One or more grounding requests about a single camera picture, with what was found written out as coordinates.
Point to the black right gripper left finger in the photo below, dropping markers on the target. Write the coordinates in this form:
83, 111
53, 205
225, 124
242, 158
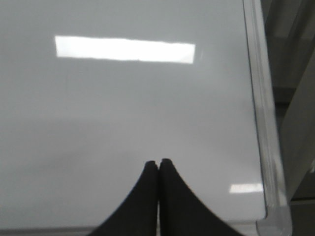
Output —
137, 215

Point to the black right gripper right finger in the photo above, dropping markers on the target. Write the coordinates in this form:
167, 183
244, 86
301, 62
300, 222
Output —
181, 213

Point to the white whiteboard with aluminium frame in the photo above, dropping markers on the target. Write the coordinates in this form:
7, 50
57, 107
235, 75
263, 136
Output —
94, 91

